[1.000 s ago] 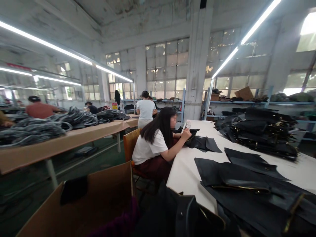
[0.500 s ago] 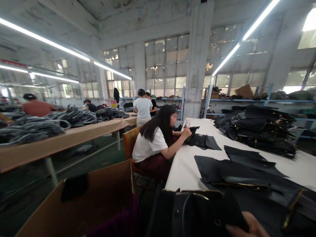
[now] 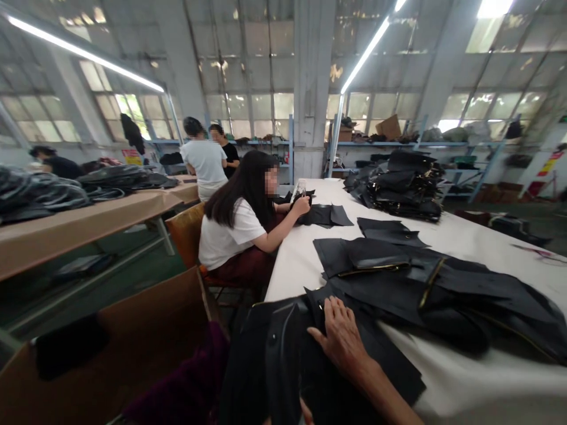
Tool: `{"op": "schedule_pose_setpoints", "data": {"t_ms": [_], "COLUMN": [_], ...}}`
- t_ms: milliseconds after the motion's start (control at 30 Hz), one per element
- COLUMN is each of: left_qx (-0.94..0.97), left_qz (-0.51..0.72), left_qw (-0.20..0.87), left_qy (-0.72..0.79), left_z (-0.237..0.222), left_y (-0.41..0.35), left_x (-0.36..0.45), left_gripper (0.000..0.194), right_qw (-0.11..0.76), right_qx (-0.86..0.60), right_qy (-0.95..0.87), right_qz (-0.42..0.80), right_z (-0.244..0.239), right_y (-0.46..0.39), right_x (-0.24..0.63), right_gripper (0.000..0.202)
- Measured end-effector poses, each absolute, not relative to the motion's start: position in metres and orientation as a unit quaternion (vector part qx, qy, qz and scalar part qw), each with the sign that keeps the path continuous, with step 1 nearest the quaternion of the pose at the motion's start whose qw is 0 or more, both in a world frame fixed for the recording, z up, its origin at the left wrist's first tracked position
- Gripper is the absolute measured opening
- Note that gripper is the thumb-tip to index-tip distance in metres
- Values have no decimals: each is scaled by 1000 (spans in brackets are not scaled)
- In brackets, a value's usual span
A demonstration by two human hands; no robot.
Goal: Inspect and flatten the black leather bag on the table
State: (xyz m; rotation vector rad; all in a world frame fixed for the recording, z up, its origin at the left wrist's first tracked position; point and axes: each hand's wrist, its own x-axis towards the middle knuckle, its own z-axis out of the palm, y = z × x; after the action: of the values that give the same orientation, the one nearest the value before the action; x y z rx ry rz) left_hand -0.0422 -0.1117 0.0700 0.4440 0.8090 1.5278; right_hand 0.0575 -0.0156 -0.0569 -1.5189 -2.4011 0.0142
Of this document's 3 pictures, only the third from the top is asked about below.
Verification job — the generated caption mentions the person's right hand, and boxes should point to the person's right hand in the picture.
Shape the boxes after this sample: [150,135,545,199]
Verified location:
[307,296,378,378]

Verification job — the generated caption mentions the person's right fingers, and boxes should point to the person's right fingers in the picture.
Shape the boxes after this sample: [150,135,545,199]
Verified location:
[335,296,360,331]

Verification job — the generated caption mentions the person's right thumb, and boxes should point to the person's right thumb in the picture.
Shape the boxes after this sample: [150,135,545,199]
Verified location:
[307,326,330,351]

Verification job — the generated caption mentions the large black leather bag panel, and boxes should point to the large black leather bag panel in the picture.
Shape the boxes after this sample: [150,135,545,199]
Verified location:
[220,295,427,425]

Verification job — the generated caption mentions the flat black leather sheet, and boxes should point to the flat black leather sheet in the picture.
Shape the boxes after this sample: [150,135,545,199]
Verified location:
[357,217,431,249]

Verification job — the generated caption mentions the small black leather cuttings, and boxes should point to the small black leather cuttings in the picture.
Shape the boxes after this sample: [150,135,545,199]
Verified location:
[274,189,355,229]

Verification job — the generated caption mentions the pile of black leather pieces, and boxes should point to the pile of black leather pieces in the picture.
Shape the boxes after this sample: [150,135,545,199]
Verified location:
[312,237,567,365]

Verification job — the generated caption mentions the dark purple cloth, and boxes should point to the dark purple cloth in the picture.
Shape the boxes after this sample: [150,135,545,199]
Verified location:
[123,321,230,425]

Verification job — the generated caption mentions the heap of black zippered bags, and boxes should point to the heap of black zippered bags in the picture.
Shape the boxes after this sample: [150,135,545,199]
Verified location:
[343,149,447,224]

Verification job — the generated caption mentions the wooden chair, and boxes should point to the wooden chair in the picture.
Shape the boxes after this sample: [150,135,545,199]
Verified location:
[164,201,266,313]

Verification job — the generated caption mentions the brown cardboard box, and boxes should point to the brown cardboard box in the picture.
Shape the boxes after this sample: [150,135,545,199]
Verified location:
[0,265,224,425]

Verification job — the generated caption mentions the black material on floor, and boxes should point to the black material on floor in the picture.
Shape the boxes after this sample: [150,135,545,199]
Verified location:
[455,210,553,247]

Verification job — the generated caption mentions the black fabric scrap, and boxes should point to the black fabric scrap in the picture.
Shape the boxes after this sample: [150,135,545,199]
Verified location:
[35,311,110,382]

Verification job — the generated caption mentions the brown paper covered table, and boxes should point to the brown paper covered table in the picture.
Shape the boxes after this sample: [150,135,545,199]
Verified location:
[0,174,201,283]

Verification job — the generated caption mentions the long tube light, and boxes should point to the long tube light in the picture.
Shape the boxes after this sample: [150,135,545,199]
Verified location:
[340,0,408,95]
[6,15,166,94]

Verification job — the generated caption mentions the hanging black jacket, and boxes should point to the hanging black jacket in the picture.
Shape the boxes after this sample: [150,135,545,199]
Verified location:
[120,113,146,156]

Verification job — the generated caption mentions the multi-pane window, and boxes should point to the multi-pane window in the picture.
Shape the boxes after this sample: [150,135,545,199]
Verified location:
[0,58,180,143]

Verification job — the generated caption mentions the heap of black grey bags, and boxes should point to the heap of black grey bags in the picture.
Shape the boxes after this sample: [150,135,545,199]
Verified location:
[0,164,181,225]

